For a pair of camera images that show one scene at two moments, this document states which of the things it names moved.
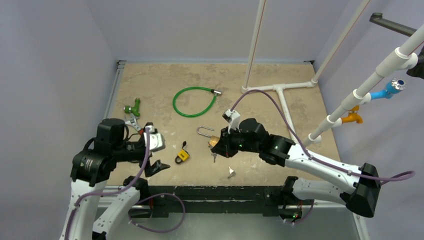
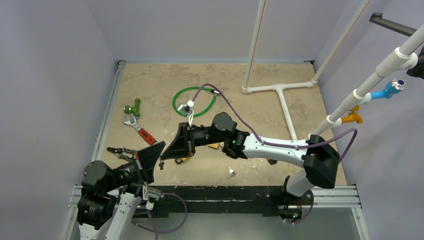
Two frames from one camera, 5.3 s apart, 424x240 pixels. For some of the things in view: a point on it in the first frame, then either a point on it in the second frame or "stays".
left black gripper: [158, 165] → [148, 156]
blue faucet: [392, 87] stays
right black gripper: [224, 144] → [190, 140]
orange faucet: [353, 116] stays
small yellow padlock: [182, 156] stays
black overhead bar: [377, 18] stays
